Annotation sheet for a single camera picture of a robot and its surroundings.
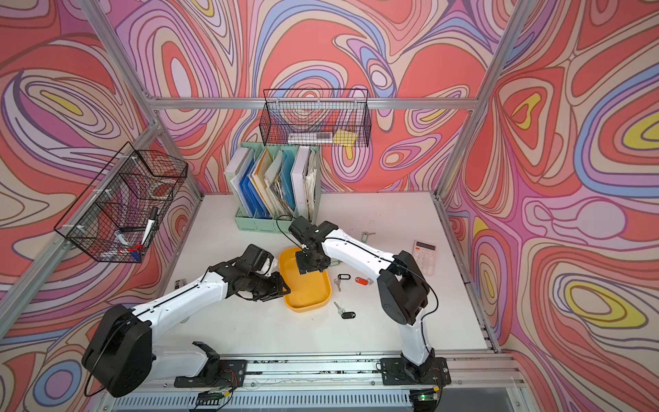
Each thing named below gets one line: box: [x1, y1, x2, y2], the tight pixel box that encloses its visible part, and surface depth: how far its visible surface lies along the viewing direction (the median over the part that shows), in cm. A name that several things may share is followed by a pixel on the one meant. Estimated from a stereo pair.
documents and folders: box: [225, 146, 317, 221], surface depth 98 cm
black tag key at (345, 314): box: [333, 301, 357, 320], surface depth 86 cm
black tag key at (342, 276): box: [333, 272, 351, 293], surface depth 95 cm
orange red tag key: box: [354, 277, 375, 286], surface depth 93 cm
